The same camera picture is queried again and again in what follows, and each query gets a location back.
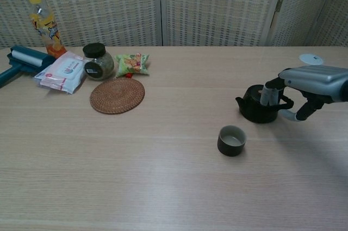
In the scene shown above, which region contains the white round cable grommet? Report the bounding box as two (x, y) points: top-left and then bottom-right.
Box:
(299, 53), (325, 66)

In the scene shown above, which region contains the dark ceramic cup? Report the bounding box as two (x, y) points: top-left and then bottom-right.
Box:
(217, 125), (247, 157)

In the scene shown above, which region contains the teal lint roller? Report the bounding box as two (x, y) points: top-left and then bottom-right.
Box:
(0, 45), (57, 88)

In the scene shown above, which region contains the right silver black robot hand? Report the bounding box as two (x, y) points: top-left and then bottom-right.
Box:
(260, 65), (348, 122)

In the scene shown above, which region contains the green snack packet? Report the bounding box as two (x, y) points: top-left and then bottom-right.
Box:
(115, 52), (151, 79)

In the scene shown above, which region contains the black teapot with handle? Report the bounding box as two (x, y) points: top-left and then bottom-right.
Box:
(235, 84), (295, 124)

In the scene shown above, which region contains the glass jar with black lid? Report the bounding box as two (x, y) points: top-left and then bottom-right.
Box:
(82, 43), (115, 81)

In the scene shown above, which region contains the orange drink bottle yellow cap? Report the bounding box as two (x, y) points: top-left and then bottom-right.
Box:
(28, 0), (67, 59)

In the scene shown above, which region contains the woven folding screen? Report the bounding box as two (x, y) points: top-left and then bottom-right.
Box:
(0, 0), (348, 49)

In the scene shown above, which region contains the pink wet wipes pack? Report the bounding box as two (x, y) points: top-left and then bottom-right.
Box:
(39, 51), (85, 95)

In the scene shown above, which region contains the round woven rattan coaster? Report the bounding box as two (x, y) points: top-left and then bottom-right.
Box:
(89, 77), (146, 115)

